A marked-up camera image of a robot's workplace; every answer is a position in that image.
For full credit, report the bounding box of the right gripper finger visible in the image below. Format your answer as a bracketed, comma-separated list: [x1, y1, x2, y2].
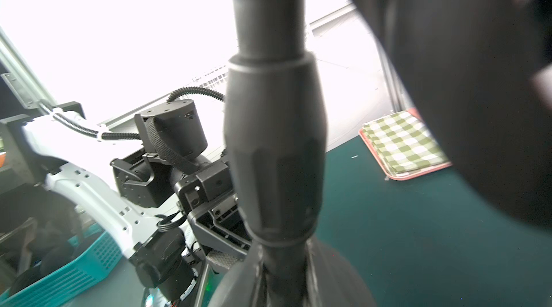
[352, 0, 551, 227]

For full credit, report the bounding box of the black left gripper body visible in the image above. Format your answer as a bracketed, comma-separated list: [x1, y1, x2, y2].
[172, 157, 252, 272]

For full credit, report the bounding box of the black microphone stand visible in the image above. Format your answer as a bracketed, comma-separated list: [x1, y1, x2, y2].
[210, 0, 375, 306]

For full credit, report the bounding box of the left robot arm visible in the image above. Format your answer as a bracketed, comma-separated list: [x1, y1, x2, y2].
[1, 97, 252, 306]

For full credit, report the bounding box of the green white checkered cloth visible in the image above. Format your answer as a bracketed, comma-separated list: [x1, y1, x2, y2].
[361, 110, 449, 176]

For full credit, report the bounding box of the pink plastic tray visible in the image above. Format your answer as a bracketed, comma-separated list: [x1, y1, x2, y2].
[359, 107, 453, 182]

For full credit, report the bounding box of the teal plastic crate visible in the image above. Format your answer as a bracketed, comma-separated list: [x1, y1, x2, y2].
[1, 224, 122, 306]

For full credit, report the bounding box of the white wire basket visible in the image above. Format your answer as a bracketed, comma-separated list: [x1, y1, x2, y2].
[188, 65, 228, 91]

